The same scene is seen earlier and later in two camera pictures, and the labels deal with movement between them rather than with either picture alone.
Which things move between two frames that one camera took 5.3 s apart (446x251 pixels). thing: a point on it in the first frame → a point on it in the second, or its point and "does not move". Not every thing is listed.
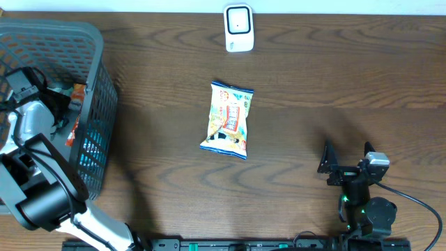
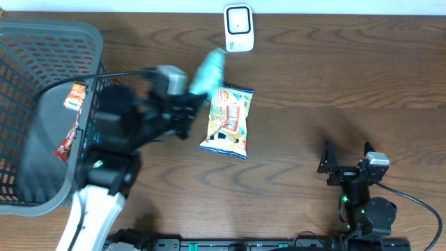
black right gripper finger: (368, 148) does not move
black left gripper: (57, 99) → (178, 119)
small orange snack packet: (77, 97) does not move
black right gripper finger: (329, 162) does not move
